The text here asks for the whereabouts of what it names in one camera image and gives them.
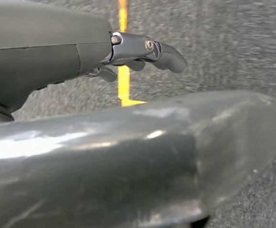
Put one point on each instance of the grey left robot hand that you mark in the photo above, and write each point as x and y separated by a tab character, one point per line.
45	47

